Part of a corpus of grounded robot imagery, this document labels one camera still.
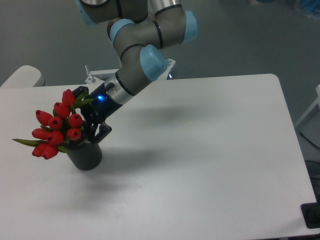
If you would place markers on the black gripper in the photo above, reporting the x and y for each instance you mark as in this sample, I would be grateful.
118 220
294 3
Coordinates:
96 112

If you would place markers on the red tulip bouquet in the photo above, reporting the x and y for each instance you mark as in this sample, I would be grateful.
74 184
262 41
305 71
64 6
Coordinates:
58 128

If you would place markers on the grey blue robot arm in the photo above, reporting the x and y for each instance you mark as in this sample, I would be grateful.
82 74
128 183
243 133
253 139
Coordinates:
138 31

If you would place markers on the dark grey ribbed vase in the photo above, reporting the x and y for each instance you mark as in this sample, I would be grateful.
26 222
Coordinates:
85 153

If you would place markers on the black table clamp device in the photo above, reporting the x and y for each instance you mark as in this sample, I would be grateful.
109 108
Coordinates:
311 215

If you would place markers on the blue plastic bag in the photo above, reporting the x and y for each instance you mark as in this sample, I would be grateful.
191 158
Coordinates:
309 8

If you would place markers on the white frame at right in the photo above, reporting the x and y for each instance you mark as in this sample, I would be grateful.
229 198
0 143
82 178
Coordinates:
309 113

